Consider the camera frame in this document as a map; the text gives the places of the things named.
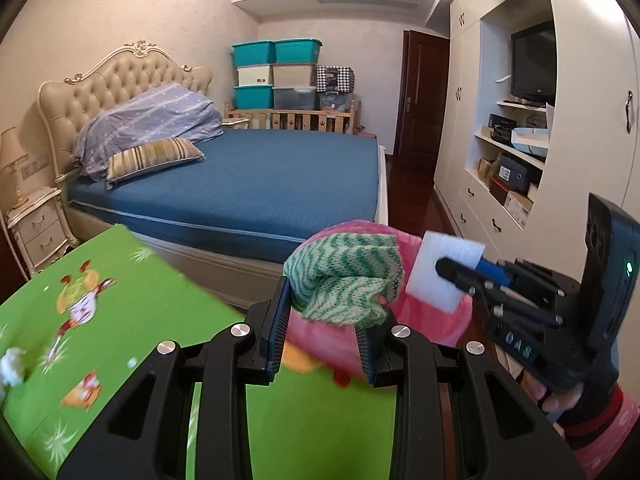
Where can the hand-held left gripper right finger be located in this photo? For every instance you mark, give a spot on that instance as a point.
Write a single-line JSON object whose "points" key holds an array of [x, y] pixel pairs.
{"points": [[367, 355]]}

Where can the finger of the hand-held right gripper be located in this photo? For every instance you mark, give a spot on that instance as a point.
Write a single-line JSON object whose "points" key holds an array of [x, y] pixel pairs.
{"points": [[492, 270], [457, 272]]}

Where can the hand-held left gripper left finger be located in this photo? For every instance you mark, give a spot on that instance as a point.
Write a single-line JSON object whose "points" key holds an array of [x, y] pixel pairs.
{"points": [[277, 335]]}

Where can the white foam block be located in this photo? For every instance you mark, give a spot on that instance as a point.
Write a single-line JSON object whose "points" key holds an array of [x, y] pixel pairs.
{"points": [[425, 290]]}

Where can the pink plastic bin bag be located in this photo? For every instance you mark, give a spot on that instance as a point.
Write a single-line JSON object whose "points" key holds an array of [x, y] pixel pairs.
{"points": [[435, 320]]}

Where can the green striped cloth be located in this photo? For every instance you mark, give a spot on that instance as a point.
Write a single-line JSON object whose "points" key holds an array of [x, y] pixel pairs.
{"points": [[345, 270]]}

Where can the person's right forearm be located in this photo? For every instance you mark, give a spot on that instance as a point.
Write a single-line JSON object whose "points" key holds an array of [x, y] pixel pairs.
{"points": [[607, 455]]}

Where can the person's right hand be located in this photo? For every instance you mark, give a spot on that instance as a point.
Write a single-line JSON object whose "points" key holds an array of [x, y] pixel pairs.
{"points": [[560, 400]]}

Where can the brown cardboard box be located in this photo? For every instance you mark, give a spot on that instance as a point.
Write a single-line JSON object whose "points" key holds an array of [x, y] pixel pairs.
{"points": [[515, 202]]}

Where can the black safe box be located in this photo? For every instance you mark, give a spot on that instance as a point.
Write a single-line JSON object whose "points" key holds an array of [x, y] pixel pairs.
{"points": [[520, 172]]}

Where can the blue white flat box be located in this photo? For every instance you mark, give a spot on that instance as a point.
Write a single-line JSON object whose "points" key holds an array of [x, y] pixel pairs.
{"points": [[530, 140]]}

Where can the black electronic device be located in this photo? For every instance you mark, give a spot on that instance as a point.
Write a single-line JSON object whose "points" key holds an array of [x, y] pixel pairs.
{"points": [[501, 127]]}

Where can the bed with blue sheet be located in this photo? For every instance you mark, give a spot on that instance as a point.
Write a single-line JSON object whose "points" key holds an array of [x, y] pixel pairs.
{"points": [[280, 180]]}

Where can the brown wooden door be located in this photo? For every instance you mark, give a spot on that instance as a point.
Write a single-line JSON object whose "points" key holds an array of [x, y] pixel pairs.
{"points": [[422, 95]]}

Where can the white wardrobe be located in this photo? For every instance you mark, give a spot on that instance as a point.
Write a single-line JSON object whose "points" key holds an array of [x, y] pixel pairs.
{"points": [[590, 85]]}

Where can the black television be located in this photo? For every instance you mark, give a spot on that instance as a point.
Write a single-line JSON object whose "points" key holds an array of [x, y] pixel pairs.
{"points": [[535, 62]]}

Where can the striped pillow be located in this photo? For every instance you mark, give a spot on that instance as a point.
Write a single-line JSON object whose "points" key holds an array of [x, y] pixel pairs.
{"points": [[150, 157]]}

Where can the black white checkered bag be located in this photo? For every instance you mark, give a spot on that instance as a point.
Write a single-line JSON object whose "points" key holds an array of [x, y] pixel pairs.
{"points": [[335, 79]]}

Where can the grey clear storage bin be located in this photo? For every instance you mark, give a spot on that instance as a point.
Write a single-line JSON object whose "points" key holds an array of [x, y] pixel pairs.
{"points": [[295, 97]]}

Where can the teal storage bin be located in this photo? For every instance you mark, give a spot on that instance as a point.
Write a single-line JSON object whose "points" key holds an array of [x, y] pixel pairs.
{"points": [[297, 51], [254, 97], [252, 54]]}

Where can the blue grey quilt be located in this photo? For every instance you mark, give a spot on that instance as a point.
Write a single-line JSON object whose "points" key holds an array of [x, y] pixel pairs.
{"points": [[160, 115]]}

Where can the beige storage bin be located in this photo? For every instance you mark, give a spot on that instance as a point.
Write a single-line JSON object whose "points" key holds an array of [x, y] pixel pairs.
{"points": [[295, 75]]}

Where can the cream nightstand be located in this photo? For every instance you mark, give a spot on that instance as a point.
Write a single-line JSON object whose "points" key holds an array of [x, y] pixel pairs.
{"points": [[40, 230]]}

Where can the white storage bin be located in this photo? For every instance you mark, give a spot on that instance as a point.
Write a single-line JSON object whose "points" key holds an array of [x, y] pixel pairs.
{"points": [[255, 76]]}

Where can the crumpled white tissue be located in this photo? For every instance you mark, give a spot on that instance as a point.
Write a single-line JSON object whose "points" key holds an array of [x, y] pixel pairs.
{"points": [[11, 367]]}

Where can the beige tufted headboard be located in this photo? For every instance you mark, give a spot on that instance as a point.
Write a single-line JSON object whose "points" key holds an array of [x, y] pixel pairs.
{"points": [[90, 95]]}

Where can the beige table lamp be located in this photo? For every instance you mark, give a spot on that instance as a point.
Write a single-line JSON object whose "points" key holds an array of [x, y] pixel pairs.
{"points": [[10, 150]]}

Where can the wooden crib rail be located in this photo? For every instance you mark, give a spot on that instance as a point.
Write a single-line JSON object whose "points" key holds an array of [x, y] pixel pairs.
{"points": [[295, 120]]}

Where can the wall switch panel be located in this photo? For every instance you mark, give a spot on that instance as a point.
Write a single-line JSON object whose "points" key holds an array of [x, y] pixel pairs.
{"points": [[35, 167]]}

